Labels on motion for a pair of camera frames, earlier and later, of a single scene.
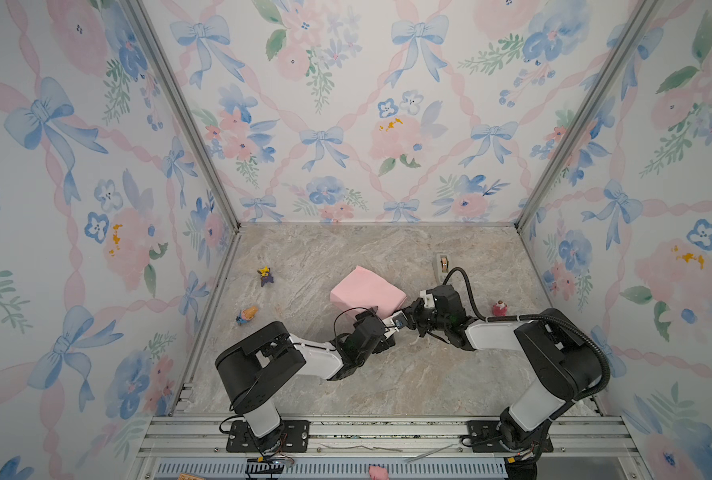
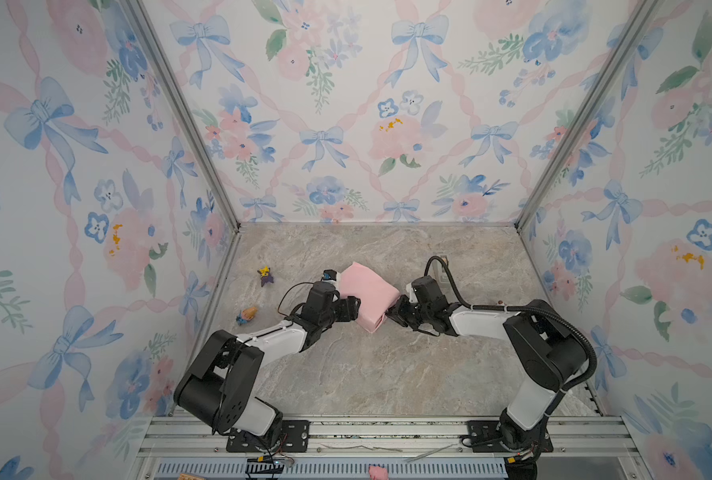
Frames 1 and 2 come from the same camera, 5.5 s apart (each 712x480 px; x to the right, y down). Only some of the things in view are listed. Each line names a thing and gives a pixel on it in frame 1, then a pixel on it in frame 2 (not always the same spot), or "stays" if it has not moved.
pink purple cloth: (361, 289) stays
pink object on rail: (378, 473) stays
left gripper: (366, 317) -> (348, 308)
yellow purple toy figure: (265, 275) stays
